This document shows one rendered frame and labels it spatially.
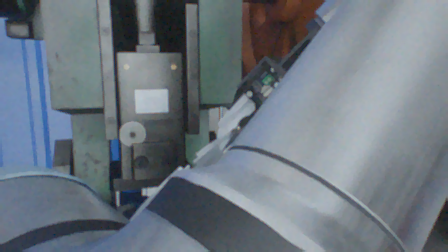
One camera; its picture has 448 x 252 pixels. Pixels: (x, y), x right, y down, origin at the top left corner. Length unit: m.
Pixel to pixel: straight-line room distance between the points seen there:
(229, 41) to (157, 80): 0.18
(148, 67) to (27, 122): 1.33
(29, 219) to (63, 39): 0.63
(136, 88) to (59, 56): 0.16
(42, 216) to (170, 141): 0.67
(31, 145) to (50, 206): 1.93
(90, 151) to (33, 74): 0.98
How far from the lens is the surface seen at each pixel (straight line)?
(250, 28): 1.27
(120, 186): 0.88
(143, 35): 0.88
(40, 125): 2.06
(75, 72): 0.78
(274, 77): 0.44
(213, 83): 0.81
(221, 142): 0.50
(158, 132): 0.85
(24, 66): 2.07
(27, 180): 0.23
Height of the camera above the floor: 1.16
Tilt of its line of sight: 10 degrees down
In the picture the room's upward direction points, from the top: straight up
